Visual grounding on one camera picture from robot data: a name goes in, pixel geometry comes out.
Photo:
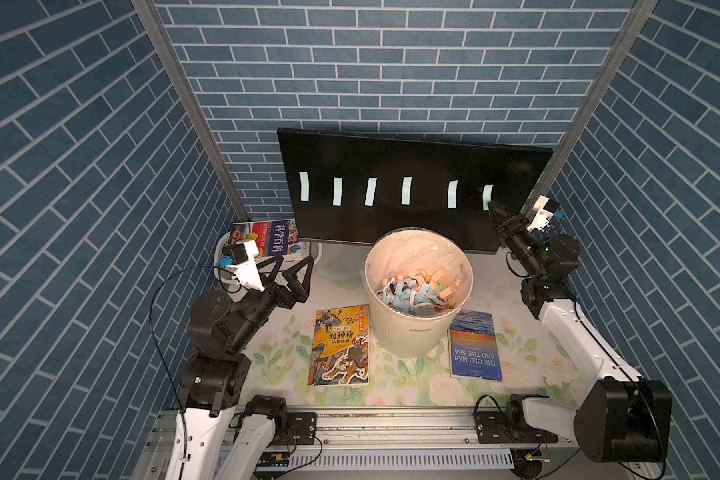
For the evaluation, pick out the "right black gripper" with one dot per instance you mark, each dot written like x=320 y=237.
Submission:
x=513 y=229

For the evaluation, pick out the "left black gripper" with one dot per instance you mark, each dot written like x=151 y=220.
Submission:
x=292 y=295

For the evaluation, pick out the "pale sticky note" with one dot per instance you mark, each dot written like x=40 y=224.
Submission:
x=304 y=195
x=370 y=191
x=452 y=194
x=337 y=194
x=406 y=191
x=487 y=196

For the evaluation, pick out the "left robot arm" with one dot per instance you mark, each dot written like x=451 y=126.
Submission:
x=216 y=438

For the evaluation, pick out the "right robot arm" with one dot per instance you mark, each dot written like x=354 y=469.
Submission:
x=624 y=418

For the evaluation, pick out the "black computer monitor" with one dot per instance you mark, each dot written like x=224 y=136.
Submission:
x=512 y=170

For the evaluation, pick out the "pile of discarded sticky notes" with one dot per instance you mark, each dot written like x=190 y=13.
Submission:
x=419 y=292

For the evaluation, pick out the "white plastic basket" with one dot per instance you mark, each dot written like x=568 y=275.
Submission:
x=314 y=250

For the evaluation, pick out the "red blue encyclopedia book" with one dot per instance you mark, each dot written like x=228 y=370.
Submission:
x=272 y=238

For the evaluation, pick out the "yellow illustrated book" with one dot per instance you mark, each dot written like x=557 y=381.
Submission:
x=340 y=347

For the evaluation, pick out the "white lined trash bin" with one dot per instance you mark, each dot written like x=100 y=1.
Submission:
x=406 y=249

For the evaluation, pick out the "blue sea cover book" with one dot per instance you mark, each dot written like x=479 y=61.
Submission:
x=473 y=346

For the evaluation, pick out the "floral table mat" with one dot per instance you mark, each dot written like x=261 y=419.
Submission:
x=532 y=360

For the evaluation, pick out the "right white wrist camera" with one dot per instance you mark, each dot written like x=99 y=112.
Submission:
x=546 y=213

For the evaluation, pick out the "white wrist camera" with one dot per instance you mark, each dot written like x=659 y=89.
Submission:
x=239 y=260
x=546 y=213

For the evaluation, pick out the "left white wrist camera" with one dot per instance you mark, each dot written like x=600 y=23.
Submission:
x=239 y=260

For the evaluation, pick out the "aluminium mounting rail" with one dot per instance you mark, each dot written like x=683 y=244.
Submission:
x=407 y=443

